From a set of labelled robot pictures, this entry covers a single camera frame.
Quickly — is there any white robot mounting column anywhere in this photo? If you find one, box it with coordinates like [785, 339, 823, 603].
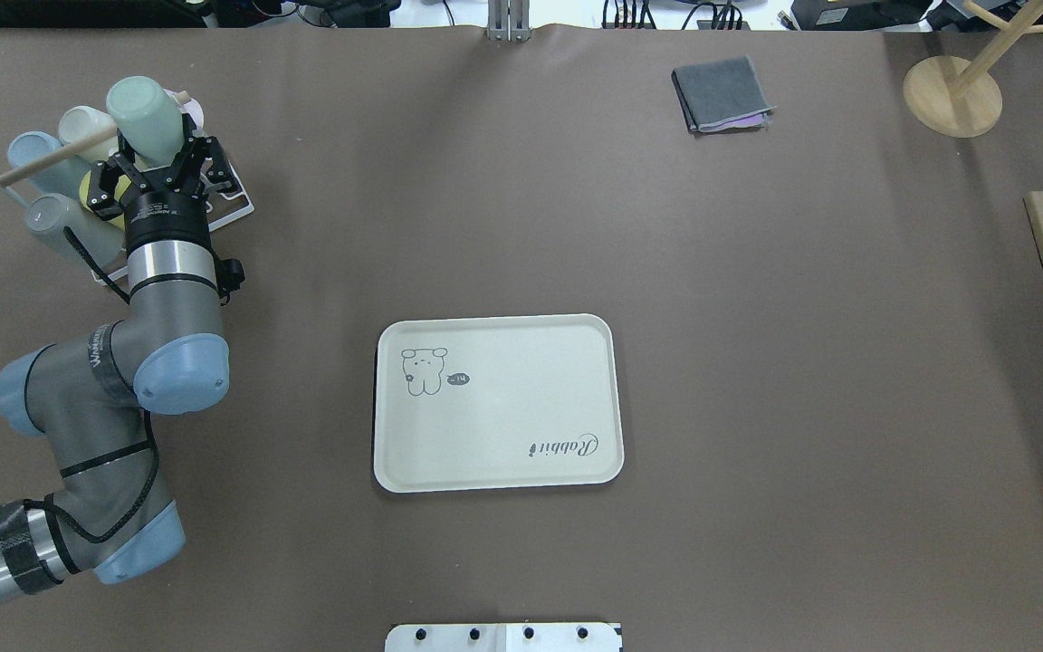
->
[384, 620, 625, 651]

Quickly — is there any cream rabbit print tray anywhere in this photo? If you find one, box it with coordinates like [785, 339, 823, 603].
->
[373, 313, 625, 494]

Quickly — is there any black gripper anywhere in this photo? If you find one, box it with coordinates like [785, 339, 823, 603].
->
[90, 131, 240, 253]

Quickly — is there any yellow cup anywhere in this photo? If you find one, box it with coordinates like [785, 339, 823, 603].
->
[76, 172, 134, 211]

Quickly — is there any aluminium frame post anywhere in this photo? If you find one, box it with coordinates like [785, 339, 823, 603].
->
[485, 0, 532, 43]

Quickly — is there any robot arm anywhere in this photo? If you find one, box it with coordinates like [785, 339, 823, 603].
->
[0, 117, 245, 604]

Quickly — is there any cream cup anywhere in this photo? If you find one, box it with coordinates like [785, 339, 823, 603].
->
[57, 106, 120, 165]

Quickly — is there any blue cup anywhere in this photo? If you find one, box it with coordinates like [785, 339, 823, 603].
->
[5, 131, 90, 197]

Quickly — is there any green cup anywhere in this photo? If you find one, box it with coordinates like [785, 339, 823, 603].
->
[105, 77, 186, 172]

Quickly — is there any grey cup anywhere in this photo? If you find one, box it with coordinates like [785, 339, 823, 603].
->
[24, 193, 124, 267]

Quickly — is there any folded grey cloth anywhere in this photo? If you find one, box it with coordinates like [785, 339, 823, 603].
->
[671, 55, 775, 135]

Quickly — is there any wooden mug tree stand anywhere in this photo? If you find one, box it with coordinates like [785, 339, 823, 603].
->
[902, 1, 1043, 138]

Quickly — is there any white cup rack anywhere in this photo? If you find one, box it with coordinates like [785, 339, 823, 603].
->
[0, 77, 254, 294]

